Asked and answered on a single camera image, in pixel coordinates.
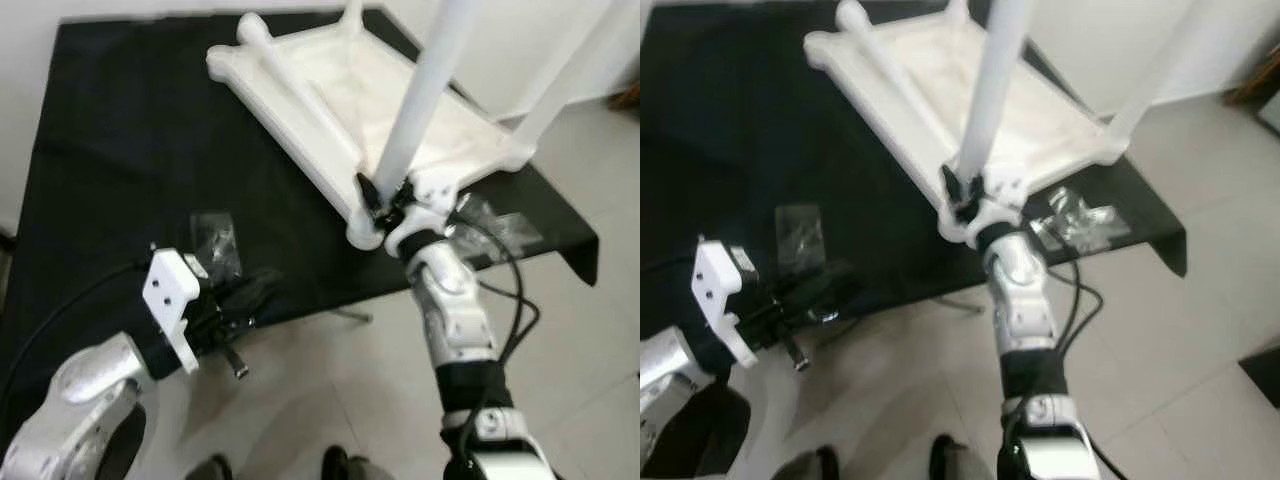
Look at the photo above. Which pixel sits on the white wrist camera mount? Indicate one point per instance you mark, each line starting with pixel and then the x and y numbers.
pixel 1005 190
pixel 435 192
pixel 715 285
pixel 170 290

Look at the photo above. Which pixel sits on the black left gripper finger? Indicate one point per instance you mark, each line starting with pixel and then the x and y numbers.
pixel 250 310
pixel 810 277
pixel 245 282
pixel 815 306

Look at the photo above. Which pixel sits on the white plastic table top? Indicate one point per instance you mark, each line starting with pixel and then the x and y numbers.
pixel 340 100
pixel 930 90

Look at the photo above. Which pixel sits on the grey robot right leg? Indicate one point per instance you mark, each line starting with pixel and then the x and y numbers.
pixel 957 460
pixel 352 465

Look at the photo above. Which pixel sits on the clear tape cross patch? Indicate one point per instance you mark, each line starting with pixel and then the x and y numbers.
pixel 500 232
pixel 1085 222

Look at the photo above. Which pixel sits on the clear tape strip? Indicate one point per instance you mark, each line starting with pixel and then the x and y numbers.
pixel 215 245
pixel 800 235

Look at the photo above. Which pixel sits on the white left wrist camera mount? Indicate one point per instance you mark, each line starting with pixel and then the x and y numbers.
pixel 715 285
pixel 170 290

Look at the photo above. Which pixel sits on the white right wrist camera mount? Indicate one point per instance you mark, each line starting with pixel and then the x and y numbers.
pixel 435 192
pixel 1005 190

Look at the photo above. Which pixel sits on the grey robot left leg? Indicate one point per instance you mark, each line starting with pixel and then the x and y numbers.
pixel 808 465
pixel 210 467

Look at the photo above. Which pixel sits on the black tablecloth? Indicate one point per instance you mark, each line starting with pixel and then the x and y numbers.
pixel 120 150
pixel 720 150

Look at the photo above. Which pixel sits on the grey robot leg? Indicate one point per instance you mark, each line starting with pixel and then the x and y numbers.
pixel 957 460
pixel 352 465
pixel 808 465
pixel 210 467

